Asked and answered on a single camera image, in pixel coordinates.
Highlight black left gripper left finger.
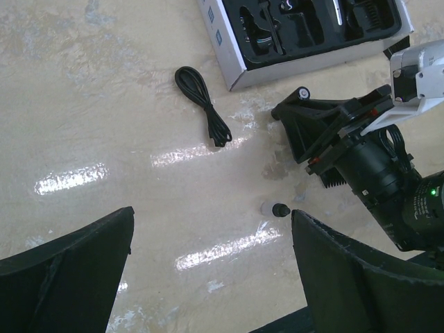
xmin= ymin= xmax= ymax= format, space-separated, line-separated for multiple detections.
xmin=1 ymin=207 xmax=135 ymax=332

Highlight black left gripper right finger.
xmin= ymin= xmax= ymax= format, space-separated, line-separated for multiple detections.
xmin=291 ymin=210 xmax=443 ymax=332

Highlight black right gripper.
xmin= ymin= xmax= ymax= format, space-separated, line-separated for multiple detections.
xmin=271 ymin=85 xmax=421 ymax=208

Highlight silver black cylindrical battery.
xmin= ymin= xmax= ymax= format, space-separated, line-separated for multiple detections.
xmin=297 ymin=87 xmax=311 ymax=101

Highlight white clipper kit box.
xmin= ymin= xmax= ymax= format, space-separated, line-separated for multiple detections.
xmin=198 ymin=0 xmax=414 ymax=92

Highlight black clipper guard comb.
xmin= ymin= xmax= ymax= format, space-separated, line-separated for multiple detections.
xmin=319 ymin=168 xmax=347 ymax=189

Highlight small oil bottle black cap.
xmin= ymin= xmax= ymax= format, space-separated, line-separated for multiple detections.
xmin=260 ymin=201 xmax=291 ymax=218

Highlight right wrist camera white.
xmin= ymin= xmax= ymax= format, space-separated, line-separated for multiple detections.
xmin=361 ymin=40 xmax=443 ymax=135

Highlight coiled black cable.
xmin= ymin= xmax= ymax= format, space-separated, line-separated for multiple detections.
xmin=174 ymin=65 xmax=232 ymax=148

